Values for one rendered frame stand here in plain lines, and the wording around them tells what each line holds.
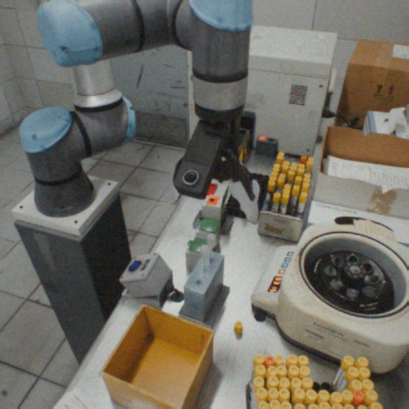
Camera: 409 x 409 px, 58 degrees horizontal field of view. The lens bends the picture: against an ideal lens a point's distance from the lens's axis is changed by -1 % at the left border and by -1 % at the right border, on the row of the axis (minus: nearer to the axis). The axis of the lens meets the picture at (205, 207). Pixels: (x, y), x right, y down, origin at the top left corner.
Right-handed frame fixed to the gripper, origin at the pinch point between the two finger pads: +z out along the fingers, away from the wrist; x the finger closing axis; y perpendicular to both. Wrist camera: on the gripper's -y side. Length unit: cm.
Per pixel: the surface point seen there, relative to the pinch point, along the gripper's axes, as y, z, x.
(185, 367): -17.4, 20.2, -2.3
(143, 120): 175, 90, 125
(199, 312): -8.1, 17.1, -0.9
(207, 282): -5.5, 10.9, -1.5
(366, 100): 96, 15, -22
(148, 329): -14.4, 18.0, 6.5
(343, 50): 190, 27, -5
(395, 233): 25.0, 14.1, -33.4
